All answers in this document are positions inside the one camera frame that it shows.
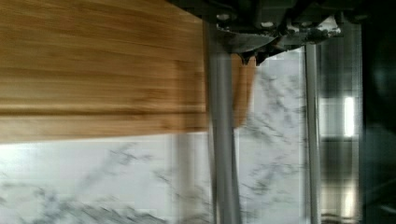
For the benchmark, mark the bamboo cutting board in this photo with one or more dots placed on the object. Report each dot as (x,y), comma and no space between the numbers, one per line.
(74,69)

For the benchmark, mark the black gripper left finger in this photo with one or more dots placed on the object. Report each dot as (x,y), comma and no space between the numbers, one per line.
(241,38)

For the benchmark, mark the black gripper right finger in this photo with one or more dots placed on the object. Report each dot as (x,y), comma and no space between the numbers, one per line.
(297,37)

